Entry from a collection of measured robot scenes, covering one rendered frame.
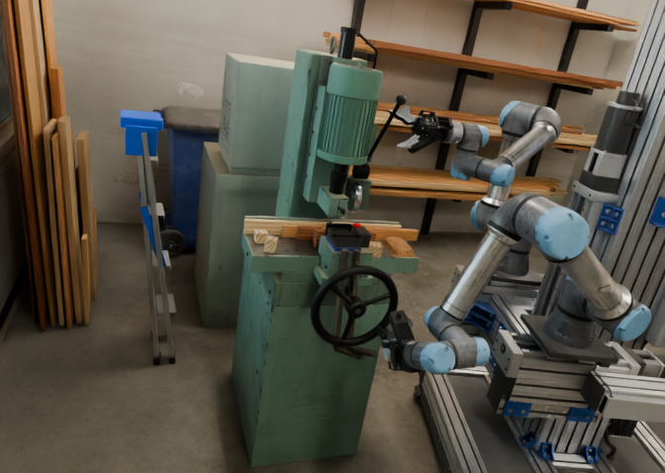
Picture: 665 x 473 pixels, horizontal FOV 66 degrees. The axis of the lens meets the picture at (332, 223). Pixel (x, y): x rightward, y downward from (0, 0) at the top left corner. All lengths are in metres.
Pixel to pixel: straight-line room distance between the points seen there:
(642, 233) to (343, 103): 1.06
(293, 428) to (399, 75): 3.01
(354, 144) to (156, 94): 2.42
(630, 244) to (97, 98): 3.29
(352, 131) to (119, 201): 2.71
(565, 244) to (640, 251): 0.67
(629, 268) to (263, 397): 1.34
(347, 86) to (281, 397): 1.13
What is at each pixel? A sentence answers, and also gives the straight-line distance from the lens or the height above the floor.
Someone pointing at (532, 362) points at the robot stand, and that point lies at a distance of 1.76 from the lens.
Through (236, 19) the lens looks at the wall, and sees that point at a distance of 3.92.
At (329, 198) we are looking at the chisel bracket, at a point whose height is 1.06.
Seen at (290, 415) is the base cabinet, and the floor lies 0.24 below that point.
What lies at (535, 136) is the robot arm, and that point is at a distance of 1.98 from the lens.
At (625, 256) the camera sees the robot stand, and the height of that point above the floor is 1.06.
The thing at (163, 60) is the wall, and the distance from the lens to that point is 3.89.
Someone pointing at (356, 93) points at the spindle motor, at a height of 1.43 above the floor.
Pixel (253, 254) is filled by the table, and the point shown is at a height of 0.90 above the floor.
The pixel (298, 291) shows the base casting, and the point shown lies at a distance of 1.75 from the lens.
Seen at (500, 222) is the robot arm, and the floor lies 1.20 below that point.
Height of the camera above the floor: 1.60
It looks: 20 degrees down
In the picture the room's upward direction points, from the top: 10 degrees clockwise
